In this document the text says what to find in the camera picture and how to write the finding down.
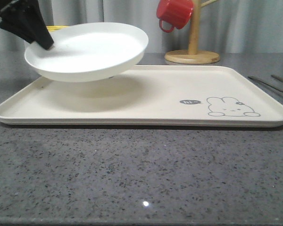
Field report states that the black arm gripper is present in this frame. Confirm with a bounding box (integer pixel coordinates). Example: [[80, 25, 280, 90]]
[[0, 0, 54, 50]]

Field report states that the white round plate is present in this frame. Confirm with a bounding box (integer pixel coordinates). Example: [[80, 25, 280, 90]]
[[25, 22, 149, 82]]

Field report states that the silver fork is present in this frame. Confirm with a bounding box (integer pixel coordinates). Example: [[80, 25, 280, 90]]
[[248, 76, 283, 93]]

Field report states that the yellow mug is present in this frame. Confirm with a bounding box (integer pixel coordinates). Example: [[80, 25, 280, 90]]
[[46, 25, 68, 32]]

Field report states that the red mug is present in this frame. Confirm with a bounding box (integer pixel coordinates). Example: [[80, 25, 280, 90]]
[[156, 0, 194, 33]]

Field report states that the beige rabbit serving tray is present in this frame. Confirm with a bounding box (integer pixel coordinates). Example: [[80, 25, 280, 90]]
[[0, 65, 283, 128]]

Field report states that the wooden mug tree stand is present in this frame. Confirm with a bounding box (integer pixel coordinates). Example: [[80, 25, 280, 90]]
[[165, 0, 220, 65]]

